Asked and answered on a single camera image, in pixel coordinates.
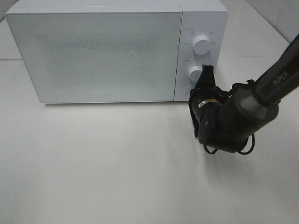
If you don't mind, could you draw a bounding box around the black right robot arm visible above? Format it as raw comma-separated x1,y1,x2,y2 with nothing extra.
188,37,299,155

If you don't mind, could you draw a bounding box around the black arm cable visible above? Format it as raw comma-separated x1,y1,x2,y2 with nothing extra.
202,80,256,155

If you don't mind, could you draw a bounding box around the round white door button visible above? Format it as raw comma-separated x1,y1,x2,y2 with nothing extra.
185,89,191,98

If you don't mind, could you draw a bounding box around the white microwave oven body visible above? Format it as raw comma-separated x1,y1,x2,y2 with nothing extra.
5,0,228,103

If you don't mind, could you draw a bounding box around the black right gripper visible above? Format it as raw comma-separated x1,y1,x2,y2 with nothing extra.
188,65,224,140

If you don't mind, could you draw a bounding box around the white timer knob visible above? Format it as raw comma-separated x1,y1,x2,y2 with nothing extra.
188,65,202,83

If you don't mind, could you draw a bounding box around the white upper power knob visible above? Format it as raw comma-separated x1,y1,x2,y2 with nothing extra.
192,34,212,55

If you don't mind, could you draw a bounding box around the white microwave door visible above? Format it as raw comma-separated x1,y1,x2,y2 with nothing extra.
7,12,181,103

